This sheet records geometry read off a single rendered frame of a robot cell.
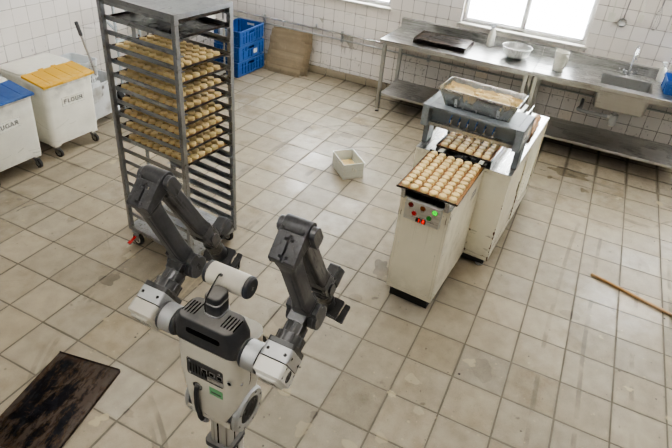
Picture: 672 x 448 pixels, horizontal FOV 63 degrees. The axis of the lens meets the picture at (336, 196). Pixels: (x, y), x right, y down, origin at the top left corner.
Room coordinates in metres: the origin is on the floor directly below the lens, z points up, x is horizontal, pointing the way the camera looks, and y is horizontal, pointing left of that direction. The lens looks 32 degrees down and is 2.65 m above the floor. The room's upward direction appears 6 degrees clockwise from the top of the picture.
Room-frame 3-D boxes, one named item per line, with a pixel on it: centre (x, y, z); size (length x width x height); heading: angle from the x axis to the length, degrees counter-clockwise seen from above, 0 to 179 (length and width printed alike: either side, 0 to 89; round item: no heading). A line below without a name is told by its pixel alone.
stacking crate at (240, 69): (7.24, 1.48, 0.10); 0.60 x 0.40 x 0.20; 155
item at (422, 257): (3.22, -0.72, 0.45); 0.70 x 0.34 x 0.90; 153
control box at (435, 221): (2.89, -0.55, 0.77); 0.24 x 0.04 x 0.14; 63
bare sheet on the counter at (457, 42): (6.30, -1.05, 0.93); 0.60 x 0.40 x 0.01; 68
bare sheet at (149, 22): (3.36, 1.14, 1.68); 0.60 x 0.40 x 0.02; 61
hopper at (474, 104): (3.67, -0.95, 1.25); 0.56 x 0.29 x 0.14; 63
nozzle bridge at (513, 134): (3.67, -0.95, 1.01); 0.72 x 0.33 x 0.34; 63
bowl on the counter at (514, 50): (6.03, -1.81, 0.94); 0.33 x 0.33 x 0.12
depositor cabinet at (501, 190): (4.09, -1.17, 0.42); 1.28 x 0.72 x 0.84; 153
